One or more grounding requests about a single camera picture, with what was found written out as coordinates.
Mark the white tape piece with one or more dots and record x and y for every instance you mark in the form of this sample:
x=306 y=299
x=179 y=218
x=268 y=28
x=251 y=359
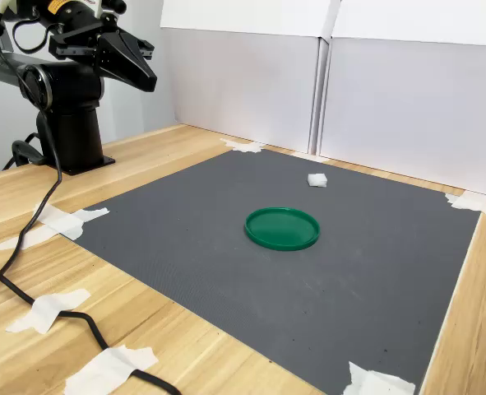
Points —
x=103 y=370
x=61 y=222
x=242 y=146
x=41 y=235
x=45 y=310
x=370 y=382
x=308 y=156
x=468 y=201

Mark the dark grey mat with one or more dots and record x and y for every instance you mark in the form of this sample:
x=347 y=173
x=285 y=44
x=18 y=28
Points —
x=226 y=288

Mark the small white plastic terminal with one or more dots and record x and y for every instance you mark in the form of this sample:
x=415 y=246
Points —
x=317 y=180

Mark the round green lid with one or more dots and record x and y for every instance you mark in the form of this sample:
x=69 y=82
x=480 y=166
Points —
x=281 y=228

